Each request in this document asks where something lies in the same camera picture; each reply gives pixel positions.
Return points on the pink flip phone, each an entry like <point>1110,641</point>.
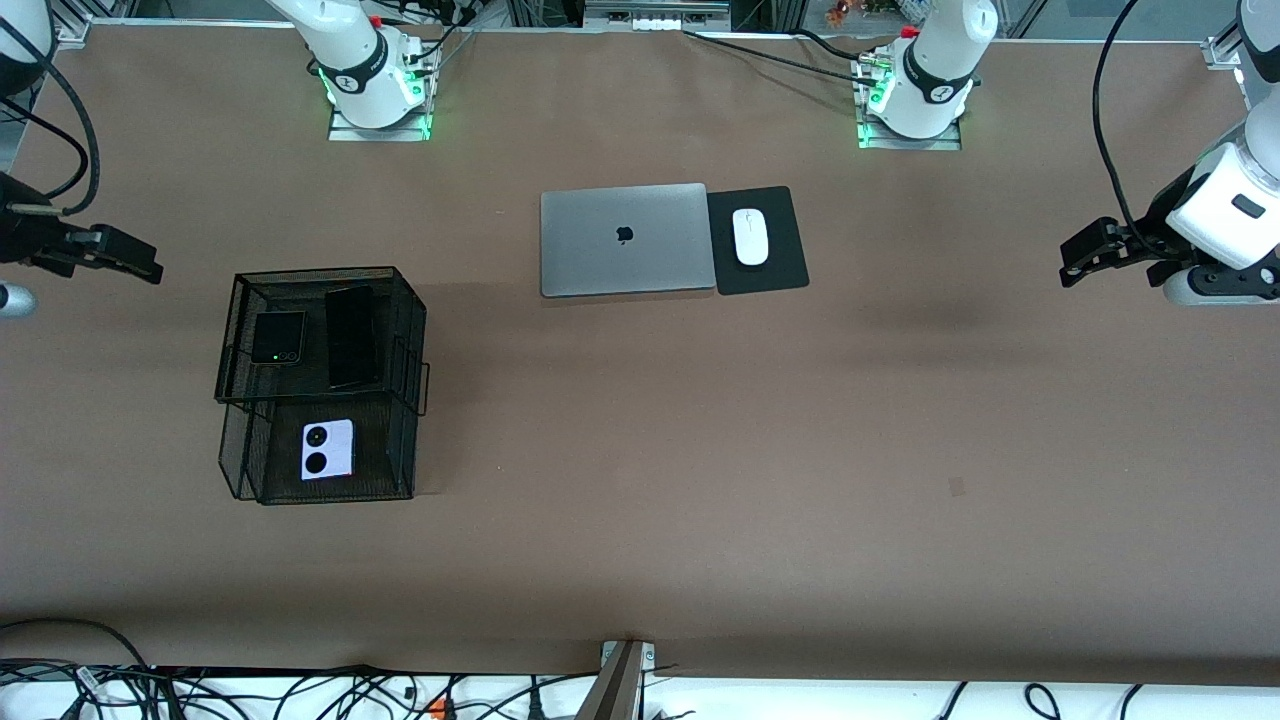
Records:
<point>340,450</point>

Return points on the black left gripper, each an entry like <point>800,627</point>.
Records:
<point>1161,226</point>

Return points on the black mouse pad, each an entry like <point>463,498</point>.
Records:
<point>785,270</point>

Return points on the black flip phone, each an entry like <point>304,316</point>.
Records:
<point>275,335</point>

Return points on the white computer mouse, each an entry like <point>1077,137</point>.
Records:
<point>751,237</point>

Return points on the aluminium frame profile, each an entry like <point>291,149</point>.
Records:
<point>1222,52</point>
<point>70,30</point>

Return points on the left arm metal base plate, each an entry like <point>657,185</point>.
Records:
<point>910,144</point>

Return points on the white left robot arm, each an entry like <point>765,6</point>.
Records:
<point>1225,210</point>

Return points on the silver laptop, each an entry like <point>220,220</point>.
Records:
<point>600,260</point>

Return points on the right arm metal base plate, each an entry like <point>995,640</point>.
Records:
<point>380,134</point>

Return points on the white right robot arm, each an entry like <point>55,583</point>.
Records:
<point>350,60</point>

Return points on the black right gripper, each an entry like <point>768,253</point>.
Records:
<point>22,240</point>

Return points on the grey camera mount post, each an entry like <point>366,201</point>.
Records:
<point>618,690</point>

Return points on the white power strip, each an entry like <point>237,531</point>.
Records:
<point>655,18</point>

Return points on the black slab smartphone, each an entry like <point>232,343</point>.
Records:
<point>352,340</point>

